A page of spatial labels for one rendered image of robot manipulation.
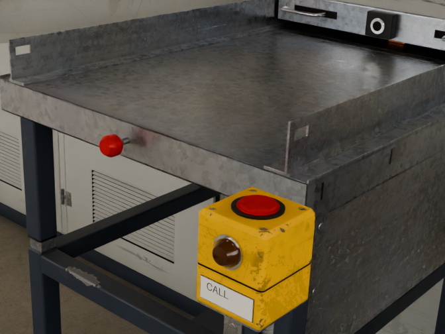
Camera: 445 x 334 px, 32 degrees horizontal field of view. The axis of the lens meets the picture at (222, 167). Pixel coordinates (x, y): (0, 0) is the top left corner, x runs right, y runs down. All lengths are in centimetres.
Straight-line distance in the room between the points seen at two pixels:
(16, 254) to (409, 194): 159
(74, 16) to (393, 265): 84
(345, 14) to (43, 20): 63
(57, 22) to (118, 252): 89
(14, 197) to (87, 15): 114
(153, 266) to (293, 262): 153
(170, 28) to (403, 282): 65
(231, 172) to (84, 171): 138
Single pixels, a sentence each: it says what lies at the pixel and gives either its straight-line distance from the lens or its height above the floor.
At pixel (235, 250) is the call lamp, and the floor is 88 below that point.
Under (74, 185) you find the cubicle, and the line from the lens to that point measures 239.
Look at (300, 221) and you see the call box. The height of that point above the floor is 90.
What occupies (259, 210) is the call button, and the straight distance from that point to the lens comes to 69.
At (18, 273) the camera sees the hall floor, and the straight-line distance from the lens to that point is 244.
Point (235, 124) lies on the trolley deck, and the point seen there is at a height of 85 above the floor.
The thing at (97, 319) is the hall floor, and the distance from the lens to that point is 220.
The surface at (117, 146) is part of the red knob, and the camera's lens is 107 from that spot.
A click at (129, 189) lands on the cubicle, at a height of 32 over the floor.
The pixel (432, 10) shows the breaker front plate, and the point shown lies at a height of 94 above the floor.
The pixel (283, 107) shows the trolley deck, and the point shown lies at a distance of 119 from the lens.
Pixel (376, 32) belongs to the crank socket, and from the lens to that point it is 162.
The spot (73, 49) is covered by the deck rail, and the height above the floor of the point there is 88.
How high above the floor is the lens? 120
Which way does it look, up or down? 22 degrees down
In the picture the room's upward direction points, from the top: 2 degrees clockwise
